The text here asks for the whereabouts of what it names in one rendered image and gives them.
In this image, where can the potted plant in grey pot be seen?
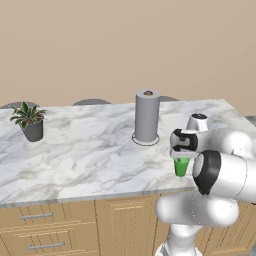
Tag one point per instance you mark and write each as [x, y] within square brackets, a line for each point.
[32, 127]

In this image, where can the wooden cupboard door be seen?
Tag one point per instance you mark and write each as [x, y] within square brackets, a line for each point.
[233, 233]
[128, 226]

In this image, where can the wooden drawer front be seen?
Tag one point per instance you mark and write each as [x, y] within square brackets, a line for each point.
[71, 213]
[76, 241]

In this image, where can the grey paper towel roll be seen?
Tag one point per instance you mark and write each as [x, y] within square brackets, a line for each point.
[147, 115]

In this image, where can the green cup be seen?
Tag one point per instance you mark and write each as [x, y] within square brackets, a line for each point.
[181, 167]

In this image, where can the grey stool seat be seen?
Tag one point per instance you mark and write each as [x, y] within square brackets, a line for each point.
[16, 104]
[91, 101]
[167, 98]

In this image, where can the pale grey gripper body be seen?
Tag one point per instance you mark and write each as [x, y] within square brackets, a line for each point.
[182, 155]

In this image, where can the black paper towel holder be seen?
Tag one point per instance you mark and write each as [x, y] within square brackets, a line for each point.
[134, 139]

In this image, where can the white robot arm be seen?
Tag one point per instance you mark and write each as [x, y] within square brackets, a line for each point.
[216, 173]

